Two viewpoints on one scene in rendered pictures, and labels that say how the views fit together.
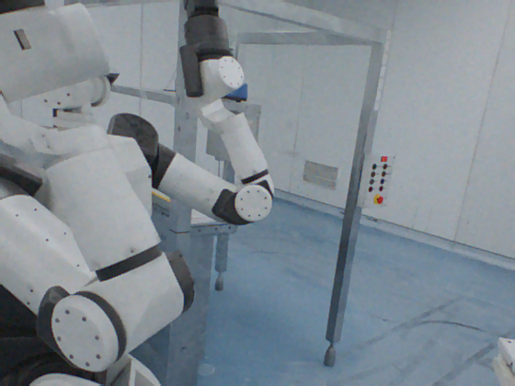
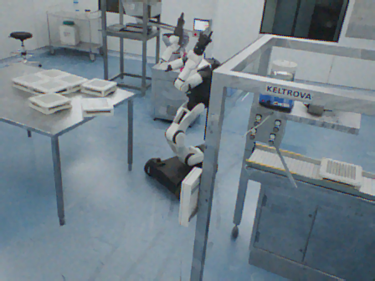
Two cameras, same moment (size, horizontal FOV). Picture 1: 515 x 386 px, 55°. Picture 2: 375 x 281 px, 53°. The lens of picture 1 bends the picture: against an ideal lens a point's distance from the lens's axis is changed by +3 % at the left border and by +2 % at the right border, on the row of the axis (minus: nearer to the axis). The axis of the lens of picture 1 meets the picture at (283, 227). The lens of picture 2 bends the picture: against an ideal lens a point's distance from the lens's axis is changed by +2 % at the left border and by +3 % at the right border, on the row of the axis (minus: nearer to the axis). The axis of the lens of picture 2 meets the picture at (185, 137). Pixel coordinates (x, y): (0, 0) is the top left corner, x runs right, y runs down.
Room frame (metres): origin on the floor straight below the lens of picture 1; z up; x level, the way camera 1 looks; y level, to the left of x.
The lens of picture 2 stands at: (3.76, -1.16, 2.16)
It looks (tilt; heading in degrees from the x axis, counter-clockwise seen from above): 27 degrees down; 154
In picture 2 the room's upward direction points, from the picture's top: 5 degrees clockwise
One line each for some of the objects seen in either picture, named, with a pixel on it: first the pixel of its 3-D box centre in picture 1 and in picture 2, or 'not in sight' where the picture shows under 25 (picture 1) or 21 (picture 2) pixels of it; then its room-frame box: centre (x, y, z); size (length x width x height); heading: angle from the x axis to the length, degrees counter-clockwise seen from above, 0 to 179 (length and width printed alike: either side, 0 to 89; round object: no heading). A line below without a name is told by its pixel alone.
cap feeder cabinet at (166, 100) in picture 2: not in sight; (178, 93); (-0.72, 0.87, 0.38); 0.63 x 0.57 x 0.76; 49
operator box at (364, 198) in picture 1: (374, 180); (191, 196); (2.37, -0.42, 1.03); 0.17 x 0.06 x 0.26; 132
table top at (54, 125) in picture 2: not in sight; (33, 93); (0.24, -1.03, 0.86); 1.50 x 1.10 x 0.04; 40
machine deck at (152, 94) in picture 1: (179, 98); (305, 109); (2.08, 0.49, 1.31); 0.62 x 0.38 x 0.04; 42
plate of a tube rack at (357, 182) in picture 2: not in sight; (340, 171); (2.31, 0.68, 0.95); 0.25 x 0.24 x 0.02; 133
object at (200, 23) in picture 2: not in sight; (200, 43); (-0.69, 1.12, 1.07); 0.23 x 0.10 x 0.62; 49
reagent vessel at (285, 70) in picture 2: not in sight; (282, 74); (1.98, 0.34, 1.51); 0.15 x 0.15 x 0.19
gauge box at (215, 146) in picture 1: (232, 134); (266, 125); (2.03, 0.26, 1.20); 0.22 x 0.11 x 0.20; 42
